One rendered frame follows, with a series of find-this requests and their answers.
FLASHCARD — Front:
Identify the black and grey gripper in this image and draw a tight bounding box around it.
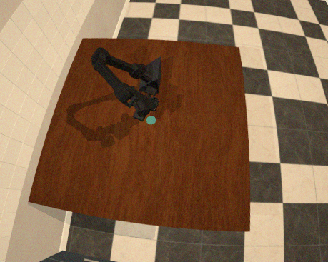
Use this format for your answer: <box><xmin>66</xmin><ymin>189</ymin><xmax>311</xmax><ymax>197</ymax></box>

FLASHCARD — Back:
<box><xmin>133</xmin><ymin>86</ymin><xmax>158</xmax><ymax>121</ymax></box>

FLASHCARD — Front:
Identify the cyan circle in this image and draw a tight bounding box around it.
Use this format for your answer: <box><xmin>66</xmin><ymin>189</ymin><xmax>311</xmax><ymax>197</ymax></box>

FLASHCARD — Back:
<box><xmin>146</xmin><ymin>116</ymin><xmax>156</xmax><ymax>124</ymax></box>

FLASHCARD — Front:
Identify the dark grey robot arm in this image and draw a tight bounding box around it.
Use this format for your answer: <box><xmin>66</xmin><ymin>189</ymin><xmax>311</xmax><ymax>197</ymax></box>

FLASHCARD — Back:
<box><xmin>91</xmin><ymin>47</ymin><xmax>159</xmax><ymax>117</ymax></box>

